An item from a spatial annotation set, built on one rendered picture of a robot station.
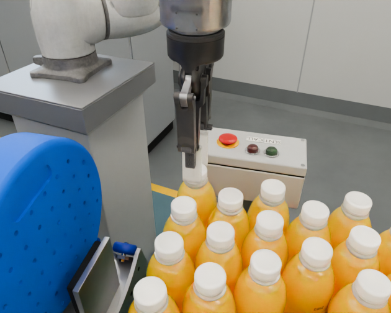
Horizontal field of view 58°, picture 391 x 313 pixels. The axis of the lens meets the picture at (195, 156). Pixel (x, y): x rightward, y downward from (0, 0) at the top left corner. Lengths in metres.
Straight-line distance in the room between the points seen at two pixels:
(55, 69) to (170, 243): 0.74
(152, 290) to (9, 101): 0.77
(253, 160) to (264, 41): 2.55
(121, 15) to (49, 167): 0.67
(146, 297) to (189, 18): 0.32
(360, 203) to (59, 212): 0.44
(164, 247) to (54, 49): 0.74
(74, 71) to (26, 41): 1.62
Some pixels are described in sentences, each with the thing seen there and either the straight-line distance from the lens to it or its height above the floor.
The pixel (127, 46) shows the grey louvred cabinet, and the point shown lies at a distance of 2.14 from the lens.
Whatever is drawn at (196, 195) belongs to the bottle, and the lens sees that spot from 0.58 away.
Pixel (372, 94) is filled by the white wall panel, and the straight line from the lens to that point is 3.19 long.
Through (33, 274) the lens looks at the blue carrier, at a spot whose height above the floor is 1.08.
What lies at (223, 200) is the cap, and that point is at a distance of 0.54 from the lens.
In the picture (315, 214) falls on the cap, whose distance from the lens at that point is 0.54.
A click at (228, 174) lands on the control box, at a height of 1.06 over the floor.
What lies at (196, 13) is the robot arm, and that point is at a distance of 0.43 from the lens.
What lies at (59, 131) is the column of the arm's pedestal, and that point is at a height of 0.94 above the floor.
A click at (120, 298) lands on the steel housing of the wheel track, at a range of 0.66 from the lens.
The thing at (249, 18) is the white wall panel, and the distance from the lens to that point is 3.14.
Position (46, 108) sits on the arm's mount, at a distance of 0.99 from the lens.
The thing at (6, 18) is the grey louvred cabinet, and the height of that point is 0.87.
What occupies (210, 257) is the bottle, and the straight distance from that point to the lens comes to 0.51.
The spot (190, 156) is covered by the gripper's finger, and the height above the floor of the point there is 1.17.
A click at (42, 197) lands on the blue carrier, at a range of 0.50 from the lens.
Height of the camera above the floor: 1.48
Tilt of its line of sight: 36 degrees down
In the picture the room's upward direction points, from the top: straight up
